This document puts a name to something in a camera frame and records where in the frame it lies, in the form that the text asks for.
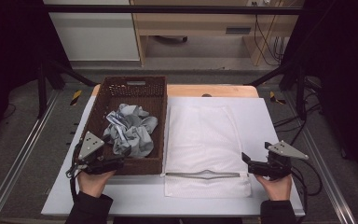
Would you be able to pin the black stand legs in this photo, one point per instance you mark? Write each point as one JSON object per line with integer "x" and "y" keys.
{"x": 42, "y": 90}
{"x": 300, "y": 93}

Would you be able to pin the dark curtain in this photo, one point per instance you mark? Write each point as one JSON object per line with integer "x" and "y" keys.
{"x": 9, "y": 46}
{"x": 345, "y": 77}

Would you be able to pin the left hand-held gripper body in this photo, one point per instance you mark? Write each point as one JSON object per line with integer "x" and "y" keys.
{"x": 90, "y": 146}

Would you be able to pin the grey garment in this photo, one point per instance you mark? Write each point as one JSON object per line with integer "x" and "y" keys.
{"x": 133, "y": 130}

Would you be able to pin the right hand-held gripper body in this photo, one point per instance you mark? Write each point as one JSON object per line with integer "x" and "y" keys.
{"x": 276, "y": 163}

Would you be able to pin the wooden desk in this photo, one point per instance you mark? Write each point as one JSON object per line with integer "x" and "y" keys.
{"x": 192, "y": 23}

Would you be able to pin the black horizontal frame bar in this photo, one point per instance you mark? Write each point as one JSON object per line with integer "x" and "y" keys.
{"x": 167, "y": 9}

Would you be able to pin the aluminium floor rail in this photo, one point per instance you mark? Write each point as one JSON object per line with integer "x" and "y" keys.
{"x": 326, "y": 171}
{"x": 18, "y": 165}

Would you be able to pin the person's right hand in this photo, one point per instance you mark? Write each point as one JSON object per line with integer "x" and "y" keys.
{"x": 276, "y": 188}

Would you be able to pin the white cabinet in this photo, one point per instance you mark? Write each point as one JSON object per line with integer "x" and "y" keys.
{"x": 96, "y": 37}

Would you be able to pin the brown woven basket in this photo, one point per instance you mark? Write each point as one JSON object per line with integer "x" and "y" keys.
{"x": 127, "y": 93}

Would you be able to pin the person's left hand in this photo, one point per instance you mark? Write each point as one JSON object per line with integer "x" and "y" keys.
{"x": 93, "y": 183}

